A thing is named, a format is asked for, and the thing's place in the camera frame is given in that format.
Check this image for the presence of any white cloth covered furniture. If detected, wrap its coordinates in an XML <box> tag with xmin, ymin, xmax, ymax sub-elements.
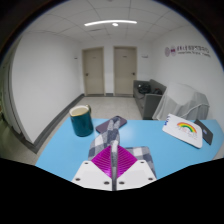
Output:
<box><xmin>152</xmin><ymin>82</ymin><xmax>211</xmax><ymax>122</ymax></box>

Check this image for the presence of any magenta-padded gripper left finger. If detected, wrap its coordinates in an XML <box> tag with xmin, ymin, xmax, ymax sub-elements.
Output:
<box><xmin>71</xmin><ymin>145</ymin><xmax>114</xmax><ymax>191</ymax></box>

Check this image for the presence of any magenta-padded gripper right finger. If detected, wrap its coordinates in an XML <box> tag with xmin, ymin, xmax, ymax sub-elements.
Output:
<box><xmin>116</xmin><ymin>145</ymin><xmax>158</xmax><ymax>191</ymax></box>

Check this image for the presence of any dark teal mug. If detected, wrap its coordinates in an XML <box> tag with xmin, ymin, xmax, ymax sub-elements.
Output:
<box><xmin>68</xmin><ymin>104</ymin><xmax>95</xmax><ymax>138</ymax></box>

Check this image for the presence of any long ceiling light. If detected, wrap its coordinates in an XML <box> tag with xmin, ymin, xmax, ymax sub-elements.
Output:
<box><xmin>83</xmin><ymin>19</ymin><xmax>138</xmax><ymax>27</ymax></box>

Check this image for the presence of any wall sign lettering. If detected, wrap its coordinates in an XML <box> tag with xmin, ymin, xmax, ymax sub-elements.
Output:
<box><xmin>164</xmin><ymin>44</ymin><xmax>212</xmax><ymax>59</ymax></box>

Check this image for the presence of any grey white checked towel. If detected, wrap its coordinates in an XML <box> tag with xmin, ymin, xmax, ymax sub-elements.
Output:
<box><xmin>87</xmin><ymin>116</ymin><xmax>158</xmax><ymax>192</ymax></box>

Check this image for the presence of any beige door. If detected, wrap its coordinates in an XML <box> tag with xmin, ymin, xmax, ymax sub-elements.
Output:
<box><xmin>113</xmin><ymin>45</ymin><xmax>138</xmax><ymax>96</ymax></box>
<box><xmin>81</xmin><ymin>46</ymin><xmax>106</xmax><ymax>97</ymax></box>

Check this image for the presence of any black flat phone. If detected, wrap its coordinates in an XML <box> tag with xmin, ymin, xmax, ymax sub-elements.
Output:
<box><xmin>194</xmin><ymin>118</ymin><xmax>214</xmax><ymax>146</ymax></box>

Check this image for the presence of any white rainbow print mouse pad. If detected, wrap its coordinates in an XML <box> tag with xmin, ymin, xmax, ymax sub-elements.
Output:
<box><xmin>162</xmin><ymin>113</ymin><xmax>204</xmax><ymax>149</ymax></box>

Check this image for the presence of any black bag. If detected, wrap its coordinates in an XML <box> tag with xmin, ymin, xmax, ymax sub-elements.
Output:
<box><xmin>138</xmin><ymin>83</ymin><xmax>152</xmax><ymax>95</ymax></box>

